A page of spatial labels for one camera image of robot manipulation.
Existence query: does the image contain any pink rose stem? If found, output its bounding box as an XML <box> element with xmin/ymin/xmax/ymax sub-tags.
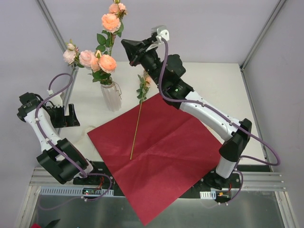
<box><xmin>90</xmin><ymin>50</ymin><xmax>117</xmax><ymax>86</ymax></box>
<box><xmin>63</xmin><ymin>39</ymin><xmax>101</xmax><ymax>76</ymax></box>
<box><xmin>130</xmin><ymin>70</ymin><xmax>151</xmax><ymax>160</ymax></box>
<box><xmin>96</xmin><ymin>0</ymin><xmax>128</xmax><ymax>56</ymax></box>

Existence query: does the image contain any brown red wrapping paper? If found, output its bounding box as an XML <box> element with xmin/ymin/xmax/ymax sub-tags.
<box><xmin>88</xmin><ymin>95</ymin><xmax>221</xmax><ymax>225</ymax></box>

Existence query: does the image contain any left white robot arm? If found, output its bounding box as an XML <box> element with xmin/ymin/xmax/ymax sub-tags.
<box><xmin>17</xmin><ymin>93</ymin><xmax>101</xmax><ymax>185</ymax></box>

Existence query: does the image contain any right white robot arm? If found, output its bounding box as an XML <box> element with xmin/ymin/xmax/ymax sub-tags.
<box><xmin>121</xmin><ymin>33</ymin><xmax>252</xmax><ymax>190</ymax></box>

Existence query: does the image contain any white ribbed ceramic vase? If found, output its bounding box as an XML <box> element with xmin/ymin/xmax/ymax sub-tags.
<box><xmin>101</xmin><ymin>81</ymin><xmax>122</xmax><ymax>112</ymax></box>

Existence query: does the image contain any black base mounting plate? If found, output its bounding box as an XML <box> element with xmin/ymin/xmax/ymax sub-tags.
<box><xmin>73</xmin><ymin>161</ymin><xmax>242</xmax><ymax>202</ymax></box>

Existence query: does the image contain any red black object bottom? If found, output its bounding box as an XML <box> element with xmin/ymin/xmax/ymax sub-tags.
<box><xmin>30</xmin><ymin>219</ymin><xmax>60</xmax><ymax>228</ymax></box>

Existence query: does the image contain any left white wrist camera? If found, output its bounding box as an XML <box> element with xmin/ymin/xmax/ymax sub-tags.
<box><xmin>48</xmin><ymin>92</ymin><xmax>63</xmax><ymax>107</ymax></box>

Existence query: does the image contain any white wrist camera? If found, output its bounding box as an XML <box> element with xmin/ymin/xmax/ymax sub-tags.
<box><xmin>48</xmin><ymin>92</ymin><xmax>63</xmax><ymax>107</ymax></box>
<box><xmin>151</xmin><ymin>25</ymin><xmax>170</xmax><ymax>43</ymax></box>

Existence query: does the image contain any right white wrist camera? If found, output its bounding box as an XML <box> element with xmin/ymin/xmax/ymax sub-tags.
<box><xmin>151</xmin><ymin>25</ymin><xmax>170</xmax><ymax>43</ymax></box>

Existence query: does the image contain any left white cable duct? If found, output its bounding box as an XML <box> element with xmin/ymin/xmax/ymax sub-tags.
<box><xmin>40</xmin><ymin>187</ymin><xmax>114</xmax><ymax>197</ymax></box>

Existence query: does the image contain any white cable duct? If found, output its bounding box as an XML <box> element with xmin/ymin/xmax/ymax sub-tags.
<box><xmin>40</xmin><ymin>187</ymin><xmax>114</xmax><ymax>197</ymax></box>
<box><xmin>199</xmin><ymin>190</ymin><xmax>217</xmax><ymax>200</ymax></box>

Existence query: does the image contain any left aluminium frame post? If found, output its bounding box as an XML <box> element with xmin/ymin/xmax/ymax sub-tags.
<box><xmin>35</xmin><ymin>0</ymin><xmax>79</xmax><ymax>70</ymax></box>

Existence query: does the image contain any aluminium frame post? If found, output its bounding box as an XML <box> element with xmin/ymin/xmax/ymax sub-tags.
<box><xmin>240</xmin><ymin>0</ymin><xmax>287</xmax><ymax>72</ymax></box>
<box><xmin>35</xmin><ymin>0</ymin><xmax>79</xmax><ymax>70</ymax></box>

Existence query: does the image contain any right aluminium frame post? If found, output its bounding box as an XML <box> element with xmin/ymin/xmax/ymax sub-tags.
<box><xmin>240</xmin><ymin>0</ymin><xmax>287</xmax><ymax>72</ymax></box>

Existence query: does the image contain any right white cable duct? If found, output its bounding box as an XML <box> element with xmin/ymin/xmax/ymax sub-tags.
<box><xmin>199</xmin><ymin>190</ymin><xmax>217</xmax><ymax>200</ymax></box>

